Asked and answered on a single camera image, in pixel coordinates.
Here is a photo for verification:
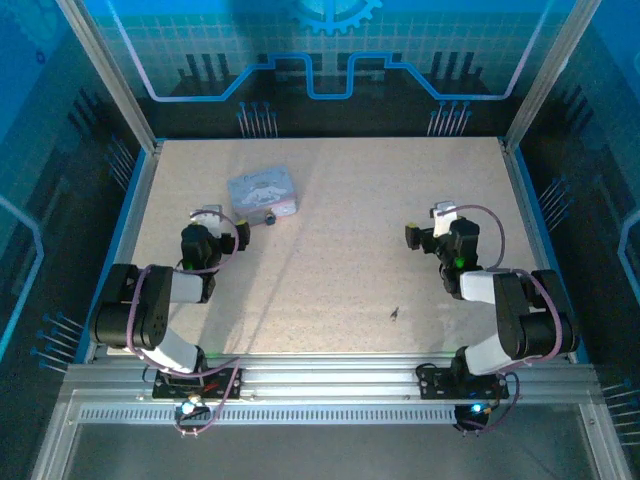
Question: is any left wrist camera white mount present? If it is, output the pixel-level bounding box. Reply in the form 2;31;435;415
189;203;226;239

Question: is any aluminium table side rail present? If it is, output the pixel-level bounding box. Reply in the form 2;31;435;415
83;139;164;364
499;137;576;351

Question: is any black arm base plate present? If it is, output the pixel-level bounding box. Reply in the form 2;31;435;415
416;363;511;401
151;366;245;401

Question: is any slotted grey cable duct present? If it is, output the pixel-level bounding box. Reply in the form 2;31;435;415
78;407;474;426

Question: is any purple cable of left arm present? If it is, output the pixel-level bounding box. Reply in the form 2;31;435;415
127;208;244;437

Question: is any light blue cartoon tin box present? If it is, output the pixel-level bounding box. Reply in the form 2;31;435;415
227;165;301;227

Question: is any long aluminium frame rail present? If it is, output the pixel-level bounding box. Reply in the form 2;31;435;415
63;355;604;401

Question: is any aluminium frame post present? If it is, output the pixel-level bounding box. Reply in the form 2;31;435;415
53;0;164;154
502;0;604;151

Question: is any blue table border strip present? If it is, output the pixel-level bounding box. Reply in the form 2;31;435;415
73;149;149;364
512;147;581;364

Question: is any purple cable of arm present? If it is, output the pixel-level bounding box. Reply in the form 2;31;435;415
127;208;244;437
449;203;574;437

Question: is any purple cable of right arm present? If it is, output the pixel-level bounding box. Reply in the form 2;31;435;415
449;203;574;437

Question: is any black connector with LED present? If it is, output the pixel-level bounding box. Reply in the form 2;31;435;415
453;401;494;432
175;395;209;421

